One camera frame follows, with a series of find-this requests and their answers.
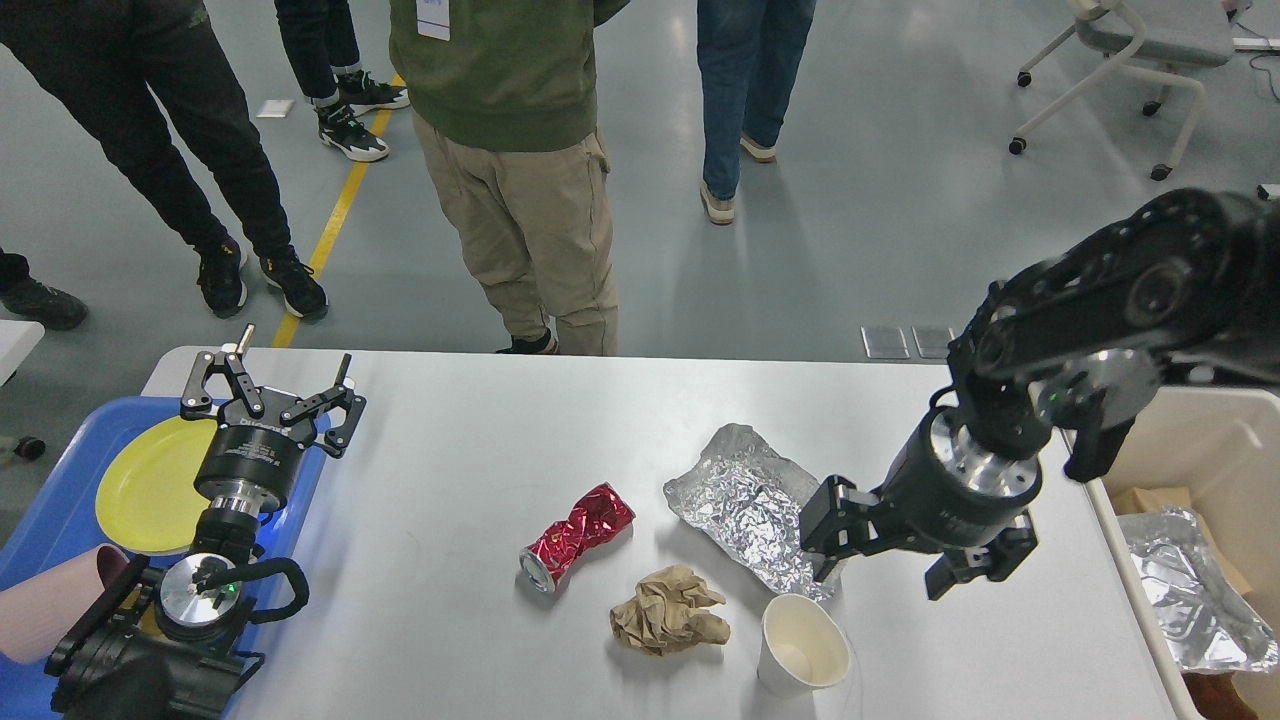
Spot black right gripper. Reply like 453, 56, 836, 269
799, 406, 1042, 601

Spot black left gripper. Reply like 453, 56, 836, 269
180, 325, 367, 512

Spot white paper cup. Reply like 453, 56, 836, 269
756, 594, 852, 697

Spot yellow plastic plate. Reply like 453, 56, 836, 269
95, 418, 218, 556

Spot foil tray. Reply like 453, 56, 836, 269
1117, 507, 1277, 674
663, 424, 838, 601

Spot brown paper ball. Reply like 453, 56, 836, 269
611, 564, 731, 656

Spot crushed red can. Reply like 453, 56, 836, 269
518, 483, 635, 594

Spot pink mug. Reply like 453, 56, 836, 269
1, 544, 129, 664

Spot large brown paper bag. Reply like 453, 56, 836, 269
1181, 673, 1260, 720

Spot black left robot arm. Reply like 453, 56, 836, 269
45, 325, 366, 719

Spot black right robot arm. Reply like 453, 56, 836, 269
799, 190, 1277, 600

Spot blue plastic tray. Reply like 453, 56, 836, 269
1, 396, 330, 719

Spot white side table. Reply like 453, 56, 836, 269
0, 319, 45, 386

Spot person dark shoes far left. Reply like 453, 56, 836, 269
1, 250, 88, 331

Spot beige plastic bin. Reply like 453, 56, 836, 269
1084, 386, 1279, 719

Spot person dark trousers black sneakers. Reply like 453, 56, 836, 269
274, 1, 410, 163

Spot person black trousers black shoes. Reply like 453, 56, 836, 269
1, 1, 328, 319

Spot person green sweater khaki trousers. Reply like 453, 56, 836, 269
389, 1, 622, 356

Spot person blue jeans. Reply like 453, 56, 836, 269
696, 1, 817, 225

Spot grey office chair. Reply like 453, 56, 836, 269
1009, 1, 1236, 181

